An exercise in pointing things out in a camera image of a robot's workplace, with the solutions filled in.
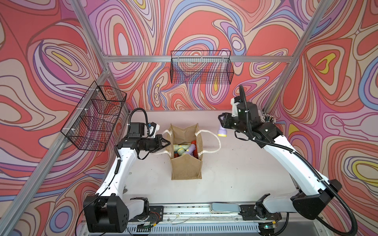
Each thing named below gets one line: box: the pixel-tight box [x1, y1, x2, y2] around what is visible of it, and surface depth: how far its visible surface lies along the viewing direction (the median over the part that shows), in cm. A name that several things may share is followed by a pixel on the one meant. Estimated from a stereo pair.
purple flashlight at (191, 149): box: [184, 143, 196, 156], surface depth 86 cm
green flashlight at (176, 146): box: [173, 144, 191, 152], surface depth 91 cm
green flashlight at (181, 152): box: [177, 147, 186, 156], surface depth 88 cm
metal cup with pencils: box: [260, 113, 277, 124], surface depth 95 cm
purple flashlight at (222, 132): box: [217, 124, 228, 138], surface depth 70 cm
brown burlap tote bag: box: [166, 123, 203, 180], surface depth 83 cm
